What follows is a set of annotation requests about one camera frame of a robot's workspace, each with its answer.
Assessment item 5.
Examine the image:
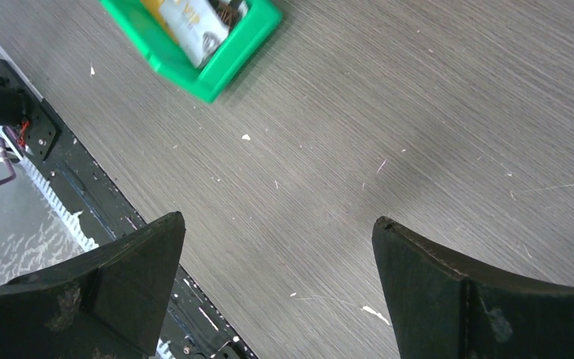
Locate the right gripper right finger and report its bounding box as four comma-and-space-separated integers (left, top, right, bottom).
372, 217, 574, 358

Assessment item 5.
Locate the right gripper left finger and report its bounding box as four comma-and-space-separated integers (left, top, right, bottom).
0, 212, 185, 358

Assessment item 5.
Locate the yellow credit card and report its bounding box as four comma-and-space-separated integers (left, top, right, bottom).
141, 0, 179, 44

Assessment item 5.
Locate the white silver credit card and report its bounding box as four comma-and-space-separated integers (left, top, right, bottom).
159, 0, 249, 68

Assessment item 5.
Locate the green plastic bin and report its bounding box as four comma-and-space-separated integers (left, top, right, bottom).
102, 1, 283, 102

